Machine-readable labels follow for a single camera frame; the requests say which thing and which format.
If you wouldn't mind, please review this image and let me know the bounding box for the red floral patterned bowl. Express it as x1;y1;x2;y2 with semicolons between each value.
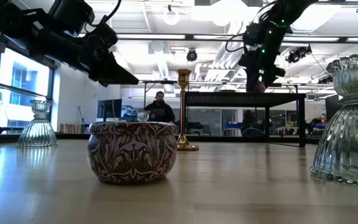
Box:
87;121;178;185

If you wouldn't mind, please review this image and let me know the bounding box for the white round ceiling lamp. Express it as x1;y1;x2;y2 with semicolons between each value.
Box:
162;9;180;26

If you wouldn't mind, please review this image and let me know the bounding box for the black perforated metal shelf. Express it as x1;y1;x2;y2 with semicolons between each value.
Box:
183;91;306;148

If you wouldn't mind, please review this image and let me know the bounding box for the brass candlestick holder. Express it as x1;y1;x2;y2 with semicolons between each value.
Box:
177;68;200;152

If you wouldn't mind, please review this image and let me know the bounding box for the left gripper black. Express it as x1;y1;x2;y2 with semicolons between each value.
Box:
31;21;139;88

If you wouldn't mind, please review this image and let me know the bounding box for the large scalloped glass candle holder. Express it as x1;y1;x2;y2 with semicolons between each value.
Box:
310;52;358;189

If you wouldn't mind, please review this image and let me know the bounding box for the black monitor on arm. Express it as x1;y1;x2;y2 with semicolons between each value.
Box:
325;94;342;121

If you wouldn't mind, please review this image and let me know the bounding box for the dark computer monitor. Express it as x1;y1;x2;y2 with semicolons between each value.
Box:
96;98;123;123

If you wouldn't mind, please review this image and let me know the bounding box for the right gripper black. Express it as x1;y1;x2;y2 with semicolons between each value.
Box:
239;20;293;93

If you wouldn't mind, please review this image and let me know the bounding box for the stack of wooden frames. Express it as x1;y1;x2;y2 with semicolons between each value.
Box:
59;123;83;134

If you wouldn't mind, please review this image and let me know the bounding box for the ribbed clear glass candle holder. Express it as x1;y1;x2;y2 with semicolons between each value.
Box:
16;99;58;148

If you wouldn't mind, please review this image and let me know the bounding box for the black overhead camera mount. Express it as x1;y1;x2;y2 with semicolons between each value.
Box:
285;45;313;65

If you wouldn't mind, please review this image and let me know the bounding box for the black aluminium table frame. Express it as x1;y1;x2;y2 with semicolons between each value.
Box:
0;115;321;149

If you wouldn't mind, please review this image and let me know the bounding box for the person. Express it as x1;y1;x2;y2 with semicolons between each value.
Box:
144;91;176;123

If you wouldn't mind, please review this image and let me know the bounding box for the small clear glass candle holder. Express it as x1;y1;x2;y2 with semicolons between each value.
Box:
136;110;151;123

